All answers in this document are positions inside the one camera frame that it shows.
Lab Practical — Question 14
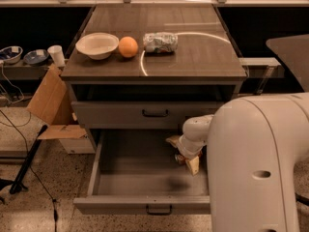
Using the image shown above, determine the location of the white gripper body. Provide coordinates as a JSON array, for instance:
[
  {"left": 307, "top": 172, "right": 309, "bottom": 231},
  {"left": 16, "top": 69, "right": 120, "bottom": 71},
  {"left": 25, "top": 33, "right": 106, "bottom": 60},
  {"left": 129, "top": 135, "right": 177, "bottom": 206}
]
[{"left": 177, "top": 134, "right": 207, "bottom": 160}]

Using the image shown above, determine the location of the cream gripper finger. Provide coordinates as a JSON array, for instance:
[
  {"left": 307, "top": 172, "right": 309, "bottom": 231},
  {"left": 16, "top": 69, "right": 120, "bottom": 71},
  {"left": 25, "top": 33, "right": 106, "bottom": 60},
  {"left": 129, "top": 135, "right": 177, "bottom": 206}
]
[
  {"left": 165, "top": 135, "right": 180, "bottom": 148},
  {"left": 185, "top": 157, "right": 200, "bottom": 176}
]

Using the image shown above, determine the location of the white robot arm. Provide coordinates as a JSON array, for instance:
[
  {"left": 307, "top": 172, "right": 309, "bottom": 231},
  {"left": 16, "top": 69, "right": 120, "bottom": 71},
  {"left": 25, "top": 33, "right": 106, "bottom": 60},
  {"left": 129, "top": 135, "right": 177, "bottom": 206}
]
[{"left": 167, "top": 93, "right": 309, "bottom": 232}]

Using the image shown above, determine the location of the open middle drawer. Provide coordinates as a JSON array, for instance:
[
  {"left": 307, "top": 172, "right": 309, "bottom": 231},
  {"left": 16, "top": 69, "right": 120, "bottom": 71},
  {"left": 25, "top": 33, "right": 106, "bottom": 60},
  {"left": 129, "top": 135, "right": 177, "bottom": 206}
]
[{"left": 74, "top": 130, "right": 211, "bottom": 216}]

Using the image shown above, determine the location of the grey drawer cabinet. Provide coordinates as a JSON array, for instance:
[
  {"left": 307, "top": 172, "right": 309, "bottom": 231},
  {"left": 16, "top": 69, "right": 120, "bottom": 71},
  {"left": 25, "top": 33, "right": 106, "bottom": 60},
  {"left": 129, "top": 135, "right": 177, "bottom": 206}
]
[{"left": 62, "top": 4, "right": 246, "bottom": 145}]

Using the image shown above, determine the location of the closed top drawer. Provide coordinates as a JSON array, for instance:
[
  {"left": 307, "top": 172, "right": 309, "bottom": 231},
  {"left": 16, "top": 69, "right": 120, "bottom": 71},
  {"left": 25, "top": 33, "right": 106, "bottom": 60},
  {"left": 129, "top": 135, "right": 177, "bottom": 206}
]
[{"left": 71, "top": 101, "right": 222, "bottom": 130}]

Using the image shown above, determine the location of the green white crushed can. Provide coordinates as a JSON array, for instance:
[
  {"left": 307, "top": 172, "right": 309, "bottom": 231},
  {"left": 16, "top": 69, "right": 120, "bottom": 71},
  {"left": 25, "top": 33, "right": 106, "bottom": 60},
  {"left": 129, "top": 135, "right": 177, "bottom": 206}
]
[{"left": 143, "top": 32, "right": 178, "bottom": 54}]

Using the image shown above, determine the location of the orange fruit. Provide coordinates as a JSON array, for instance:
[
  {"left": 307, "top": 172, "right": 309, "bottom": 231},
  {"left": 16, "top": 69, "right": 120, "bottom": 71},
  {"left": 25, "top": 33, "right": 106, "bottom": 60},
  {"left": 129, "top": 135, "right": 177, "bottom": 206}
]
[{"left": 119, "top": 37, "right": 138, "bottom": 58}]

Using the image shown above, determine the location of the brown cardboard box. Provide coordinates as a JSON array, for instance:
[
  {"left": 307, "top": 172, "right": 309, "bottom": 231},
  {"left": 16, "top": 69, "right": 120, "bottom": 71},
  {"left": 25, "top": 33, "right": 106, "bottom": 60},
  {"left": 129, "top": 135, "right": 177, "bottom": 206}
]
[{"left": 27, "top": 65, "right": 95, "bottom": 154}]

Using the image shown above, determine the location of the white paper cup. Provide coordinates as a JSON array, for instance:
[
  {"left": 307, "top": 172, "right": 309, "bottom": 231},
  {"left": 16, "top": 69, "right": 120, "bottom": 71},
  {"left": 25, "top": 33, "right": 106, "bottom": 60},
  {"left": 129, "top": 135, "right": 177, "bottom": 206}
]
[{"left": 47, "top": 45, "right": 65, "bottom": 67}]

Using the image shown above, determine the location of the blue bowl with label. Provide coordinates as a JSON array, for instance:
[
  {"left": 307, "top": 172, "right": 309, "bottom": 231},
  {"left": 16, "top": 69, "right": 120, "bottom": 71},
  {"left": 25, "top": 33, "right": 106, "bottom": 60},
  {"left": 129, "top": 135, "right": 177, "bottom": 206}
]
[{"left": 23, "top": 49, "right": 49, "bottom": 66}]

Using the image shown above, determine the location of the black tripod leg left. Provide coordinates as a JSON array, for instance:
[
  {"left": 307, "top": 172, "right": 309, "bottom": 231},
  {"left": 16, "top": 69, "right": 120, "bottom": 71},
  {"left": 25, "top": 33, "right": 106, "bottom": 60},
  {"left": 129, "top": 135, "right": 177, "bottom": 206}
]
[{"left": 10, "top": 137, "right": 42, "bottom": 194}]

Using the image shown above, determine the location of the blue white bowl left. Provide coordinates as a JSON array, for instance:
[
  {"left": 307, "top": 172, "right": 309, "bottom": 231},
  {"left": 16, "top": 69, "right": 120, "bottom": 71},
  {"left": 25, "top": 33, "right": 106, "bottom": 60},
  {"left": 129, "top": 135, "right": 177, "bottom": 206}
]
[{"left": 0, "top": 45, "right": 23, "bottom": 65}]

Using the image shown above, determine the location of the black floor cable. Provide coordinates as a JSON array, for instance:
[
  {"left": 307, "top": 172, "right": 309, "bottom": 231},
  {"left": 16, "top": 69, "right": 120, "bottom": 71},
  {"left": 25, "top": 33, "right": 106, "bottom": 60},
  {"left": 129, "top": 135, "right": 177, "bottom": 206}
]
[{"left": 0, "top": 108, "right": 60, "bottom": 232}]

